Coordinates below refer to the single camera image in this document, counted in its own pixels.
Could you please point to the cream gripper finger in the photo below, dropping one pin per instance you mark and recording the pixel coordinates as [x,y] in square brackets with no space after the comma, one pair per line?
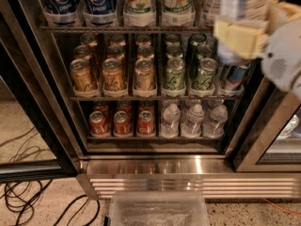
[280,13]
[247,39]

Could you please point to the white blue label bottle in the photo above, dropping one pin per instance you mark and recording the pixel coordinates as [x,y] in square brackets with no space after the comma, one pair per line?
[237,10]

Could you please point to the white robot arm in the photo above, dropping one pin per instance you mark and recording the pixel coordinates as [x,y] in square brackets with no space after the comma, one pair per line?
[276,41]

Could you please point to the right 7up bottle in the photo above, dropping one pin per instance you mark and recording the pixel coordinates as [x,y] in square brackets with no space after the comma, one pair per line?
[177,12]

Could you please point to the right water bottle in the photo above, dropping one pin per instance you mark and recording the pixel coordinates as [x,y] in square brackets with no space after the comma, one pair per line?
[214,126]

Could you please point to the water bottle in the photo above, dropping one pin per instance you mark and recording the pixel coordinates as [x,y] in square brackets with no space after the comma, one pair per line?
[214,126]
[170,120]
[193,120]

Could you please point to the middle water bottle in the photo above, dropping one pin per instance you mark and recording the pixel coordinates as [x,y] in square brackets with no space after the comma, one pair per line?
[193,120]

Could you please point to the left water bottle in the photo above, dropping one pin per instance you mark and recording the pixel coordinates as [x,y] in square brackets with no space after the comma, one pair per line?
[170,120]

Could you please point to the steel fridge base grille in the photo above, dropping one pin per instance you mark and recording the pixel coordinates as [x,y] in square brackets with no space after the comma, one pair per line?
[214,178]

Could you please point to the left glass fridge door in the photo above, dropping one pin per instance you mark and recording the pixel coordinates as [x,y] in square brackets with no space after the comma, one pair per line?
[34,71]

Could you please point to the front blue silver can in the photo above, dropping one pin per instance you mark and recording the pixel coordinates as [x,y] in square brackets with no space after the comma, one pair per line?
[233,77]

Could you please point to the front right green can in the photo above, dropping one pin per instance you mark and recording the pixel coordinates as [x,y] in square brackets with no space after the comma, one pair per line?
[207,69]

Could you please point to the middle row green can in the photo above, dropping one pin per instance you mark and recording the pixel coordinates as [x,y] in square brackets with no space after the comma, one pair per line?
[174,51]

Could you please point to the front left green can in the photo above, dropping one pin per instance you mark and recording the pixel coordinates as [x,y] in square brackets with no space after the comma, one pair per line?
[175,70]

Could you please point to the row gold can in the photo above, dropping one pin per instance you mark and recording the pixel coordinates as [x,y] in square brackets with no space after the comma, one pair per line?
[145,51]
[115,51]
[83,51]

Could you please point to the front right orange can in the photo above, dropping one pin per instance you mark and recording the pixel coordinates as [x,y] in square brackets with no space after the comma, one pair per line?
[145,123]

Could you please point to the orange can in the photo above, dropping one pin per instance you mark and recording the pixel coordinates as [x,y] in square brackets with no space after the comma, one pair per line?
[145,123]
[97,121]
[122,123]

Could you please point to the front middle orange can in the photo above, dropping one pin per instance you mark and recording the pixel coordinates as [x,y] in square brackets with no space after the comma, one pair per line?
[122,123]

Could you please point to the middle row left gold can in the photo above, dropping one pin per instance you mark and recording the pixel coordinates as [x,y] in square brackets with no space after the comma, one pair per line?
[83,51]

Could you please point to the front left gold can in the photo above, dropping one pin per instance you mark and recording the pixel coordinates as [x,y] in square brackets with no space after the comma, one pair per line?
[82,75]

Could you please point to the front left orange can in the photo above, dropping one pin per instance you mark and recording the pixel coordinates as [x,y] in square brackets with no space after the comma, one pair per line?
[97,121]

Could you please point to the clear plastic bin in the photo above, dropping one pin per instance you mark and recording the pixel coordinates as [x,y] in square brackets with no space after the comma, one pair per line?
[158,208]

